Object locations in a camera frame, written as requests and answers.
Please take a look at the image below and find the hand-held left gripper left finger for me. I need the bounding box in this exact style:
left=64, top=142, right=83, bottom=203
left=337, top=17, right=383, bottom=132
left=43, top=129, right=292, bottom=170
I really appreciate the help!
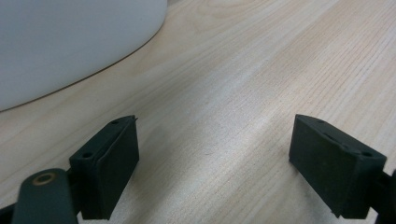
left=68, top=115, right=140, bottom=221

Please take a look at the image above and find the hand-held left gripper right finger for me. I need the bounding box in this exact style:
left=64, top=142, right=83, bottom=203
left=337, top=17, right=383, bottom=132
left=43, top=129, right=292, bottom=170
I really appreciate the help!
left=288, top=114, right=388, bottom=220

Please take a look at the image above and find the white trash bin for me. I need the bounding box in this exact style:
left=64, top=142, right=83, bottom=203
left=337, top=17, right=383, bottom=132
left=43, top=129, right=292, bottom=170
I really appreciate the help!
left=0, top=0, right=169, bottom=112

